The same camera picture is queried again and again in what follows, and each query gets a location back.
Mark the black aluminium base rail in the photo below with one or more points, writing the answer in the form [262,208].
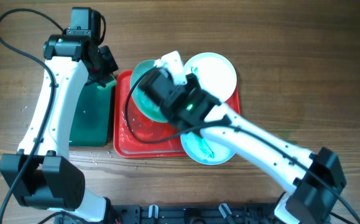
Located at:
[247,213]

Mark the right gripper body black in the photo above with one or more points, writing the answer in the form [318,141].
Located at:
[190,81]

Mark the green sponge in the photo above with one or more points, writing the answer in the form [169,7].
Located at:
[107,83]

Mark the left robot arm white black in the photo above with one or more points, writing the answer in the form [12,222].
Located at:
[39,174]

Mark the black tray green water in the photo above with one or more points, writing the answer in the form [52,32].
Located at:
[91,123]

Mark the white plate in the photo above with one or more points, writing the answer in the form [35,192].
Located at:
[205,151]
[147,107]
[215,74]

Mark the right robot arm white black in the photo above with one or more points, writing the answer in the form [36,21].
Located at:
[313,182]

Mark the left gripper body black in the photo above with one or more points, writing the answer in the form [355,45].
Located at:
[106,64]

